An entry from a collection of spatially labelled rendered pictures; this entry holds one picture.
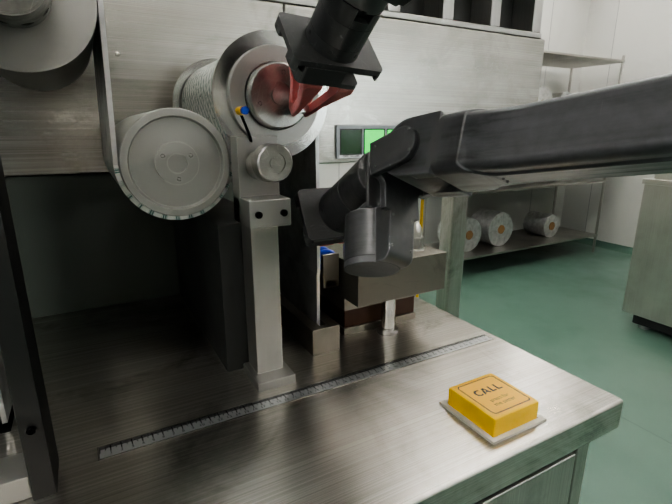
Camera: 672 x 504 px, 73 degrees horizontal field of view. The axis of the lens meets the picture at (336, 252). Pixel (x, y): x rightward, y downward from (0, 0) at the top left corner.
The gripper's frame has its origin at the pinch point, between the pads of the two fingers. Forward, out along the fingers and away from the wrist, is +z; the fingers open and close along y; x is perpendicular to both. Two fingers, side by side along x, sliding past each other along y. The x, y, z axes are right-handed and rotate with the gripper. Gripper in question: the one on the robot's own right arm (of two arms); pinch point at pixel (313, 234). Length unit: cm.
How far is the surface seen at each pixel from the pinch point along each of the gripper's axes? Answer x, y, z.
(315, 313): -10.6, -0.3, 5.1
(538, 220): 50, 351, 231
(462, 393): -24.4, 6.9, -13.3
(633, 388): -71, 191, 91
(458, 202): 17, 73, 44
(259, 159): 4.4, -11.3, -15.2
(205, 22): 43.4, -5.4, 10.2
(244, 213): 0.9, -12.0, -8.9
